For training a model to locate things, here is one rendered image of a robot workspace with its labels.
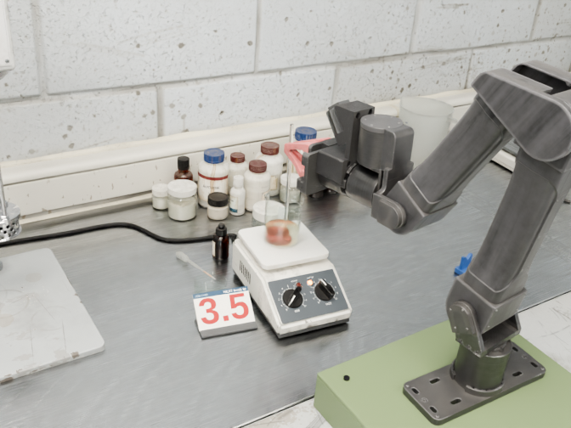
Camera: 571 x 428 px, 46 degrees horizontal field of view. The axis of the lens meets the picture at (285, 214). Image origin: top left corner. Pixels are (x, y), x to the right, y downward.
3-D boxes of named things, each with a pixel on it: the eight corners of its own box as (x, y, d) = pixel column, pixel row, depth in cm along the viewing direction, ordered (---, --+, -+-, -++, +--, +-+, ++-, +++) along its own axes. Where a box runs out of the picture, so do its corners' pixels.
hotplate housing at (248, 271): (352, 323, 108) (358, 282, 104) (277, 341, 103) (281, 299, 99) (291, 253, 125) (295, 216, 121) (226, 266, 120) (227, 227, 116)
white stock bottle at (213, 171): (200, 194, 143) (200, 143, 138) (230, 196, 143) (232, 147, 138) (195, 207, 138) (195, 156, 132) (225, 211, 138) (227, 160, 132)
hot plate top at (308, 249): (330, 258, 110) (331, 253, 109) (263, 271, 105) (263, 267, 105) (298, 223, 119) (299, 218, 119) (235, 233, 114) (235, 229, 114)
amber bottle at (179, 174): (180, 194, 142) (180, 152, 138) (196, 199, 141) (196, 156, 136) (170, 201, 139) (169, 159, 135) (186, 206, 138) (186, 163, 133)
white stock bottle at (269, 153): (262, 182, 150) (265, 137, 145) (285, 189, 148) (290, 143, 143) (247, 191, 146) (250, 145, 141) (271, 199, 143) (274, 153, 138)
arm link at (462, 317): (449, 298, 82) (487, 323, 78) (494, 275, 87) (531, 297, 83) (440, 337, 85) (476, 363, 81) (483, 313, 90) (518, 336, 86)
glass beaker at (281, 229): (253, 239, 112) (256, 194, 108) (283, 228, 116) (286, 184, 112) (280, 257, 108) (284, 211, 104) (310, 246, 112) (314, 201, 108)
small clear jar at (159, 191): (148, 205, 137) (147, 186, 135) (164, 199, 140) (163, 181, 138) (158, 212, 135) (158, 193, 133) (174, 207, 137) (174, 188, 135)
